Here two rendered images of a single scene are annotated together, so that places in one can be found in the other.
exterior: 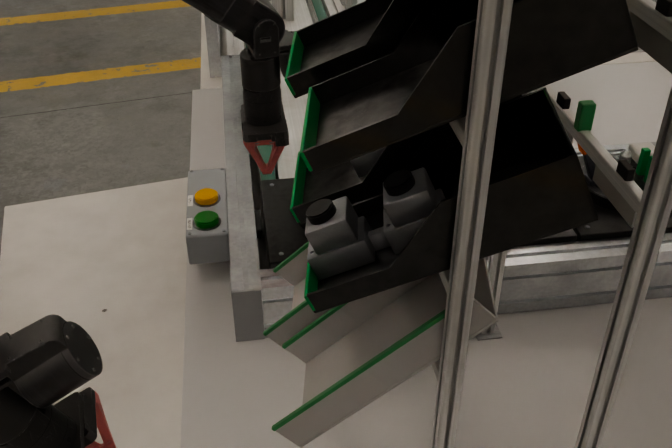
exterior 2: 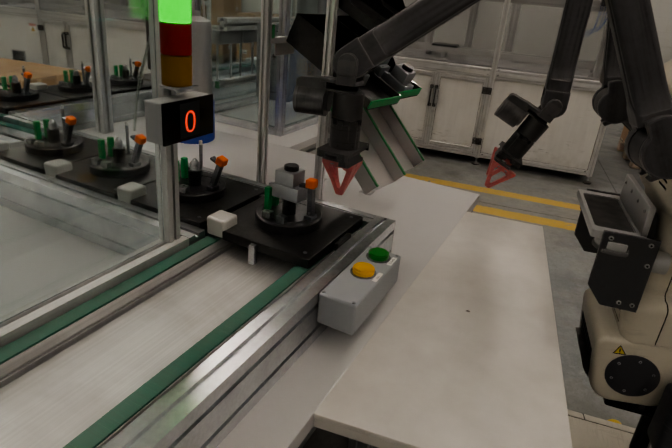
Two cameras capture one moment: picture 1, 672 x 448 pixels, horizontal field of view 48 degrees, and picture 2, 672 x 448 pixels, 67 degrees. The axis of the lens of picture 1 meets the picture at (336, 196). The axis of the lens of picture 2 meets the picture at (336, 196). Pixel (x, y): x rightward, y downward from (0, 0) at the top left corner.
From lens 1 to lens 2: 192 cm
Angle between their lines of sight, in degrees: 116
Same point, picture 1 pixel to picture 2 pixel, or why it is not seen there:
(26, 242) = (538, 412)
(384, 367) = (392, 115)
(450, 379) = not seen: hidden behind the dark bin
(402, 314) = not seen: hidden behind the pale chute
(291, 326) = (394, 164)
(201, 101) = not seen: outside the picture
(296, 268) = (367, 179)
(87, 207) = (460, 430)
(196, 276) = (387, 301)
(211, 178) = (342, 288)
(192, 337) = (414, 271)
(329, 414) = (406, 145)
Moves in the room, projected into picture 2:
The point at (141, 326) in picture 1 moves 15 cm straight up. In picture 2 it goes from (444, 290) to (456, 227)
